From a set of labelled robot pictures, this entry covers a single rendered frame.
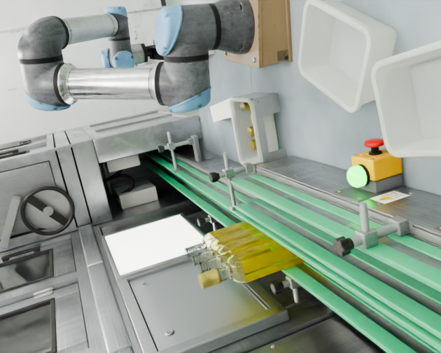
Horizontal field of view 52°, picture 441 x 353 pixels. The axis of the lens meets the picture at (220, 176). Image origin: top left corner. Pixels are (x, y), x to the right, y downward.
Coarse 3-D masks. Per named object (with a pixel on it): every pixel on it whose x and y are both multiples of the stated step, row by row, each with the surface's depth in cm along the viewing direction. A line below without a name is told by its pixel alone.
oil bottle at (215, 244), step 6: (246, 228) 118; (252, 228) 118; (234, 234) 116; (240, 234) 116; (246, 234) 115; (252, 234) 114; (216, 240) 114; (222, 240) 114; (228, 240) 113; (234, 240) 113; (210, 246) 114; (216, 246) 112; (216, 252) 111
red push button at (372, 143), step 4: (368, 140) 91; (372, 140) 90; (376, 140) 90; (380, 140) 90; (364, 144) 91; (368, 144) 90; (372, 144) 89; (376, 144) 89; (380, 144) 89; (372, 148) 91; (376, 148) 90; (372, 152) 91; (376, 152) 91
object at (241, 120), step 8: (232, 104) 145; (232, 112) 145; (240, 112) 146; (248, 112) 147; (232, 120) 146; (240, 120) 147; (248, 120) 147; (256, 120) 132; (240, 128) 147; (256, 128) 132; (240, 136) 148; (256, 136) 132; (240, 144) 148; (248, 144) 149; (256, 144) 133; (240, 152) 149; (248, 152) 150; (256, 152) 150; (240, 160) 149; (248, 160) 148; (256, 160) 145
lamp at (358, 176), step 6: (354, 168) 90; (360, 168) 89; (366, 168) 89; (348, 174) 91; (354, 174) 89; (360, 174) 89; (366, 174) 89; (348, 180) 92; (354, 180) 89; (360, 180) 89; (366, 180) 89; (354, 186) 91; (360, 186) 90
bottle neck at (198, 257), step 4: (200, 252) 113; (204, 252) 112; (208, 252) 112; (192, 256) 111; (196, 256) 111; (200, 256) 111; (204, 256) 112; (208, 256) 112; (212, 256) 112; (192, 260) 113; (196, 260) 111; (200, 260) 111; (204, 260) 112; (196, 264) 111
